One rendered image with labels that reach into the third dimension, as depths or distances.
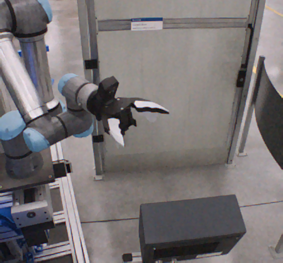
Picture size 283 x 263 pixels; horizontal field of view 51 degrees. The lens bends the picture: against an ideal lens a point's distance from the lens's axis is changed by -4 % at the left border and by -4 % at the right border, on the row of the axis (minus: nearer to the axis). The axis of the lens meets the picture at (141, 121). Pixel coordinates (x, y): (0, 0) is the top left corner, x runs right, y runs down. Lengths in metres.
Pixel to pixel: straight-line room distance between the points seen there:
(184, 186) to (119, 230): 0.67
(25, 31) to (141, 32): 1.12
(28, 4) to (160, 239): 0.77
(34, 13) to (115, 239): 1.66
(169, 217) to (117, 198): 1.71
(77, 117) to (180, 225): 0.43
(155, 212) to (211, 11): 1.54
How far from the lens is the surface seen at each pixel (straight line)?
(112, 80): 0.74
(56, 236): 2.08
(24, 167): 1.23
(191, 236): 0.79
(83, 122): 0.94
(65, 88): 0.91
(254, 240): 2.37
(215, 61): 2.23
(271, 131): 2.17
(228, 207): 0.84
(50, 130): 0.90
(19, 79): 0.92
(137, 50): 2.07
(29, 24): 1.03
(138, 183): 2.59
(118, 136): 0.70
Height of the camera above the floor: 1.88
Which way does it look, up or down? 35 degrees down
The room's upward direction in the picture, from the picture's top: straight up
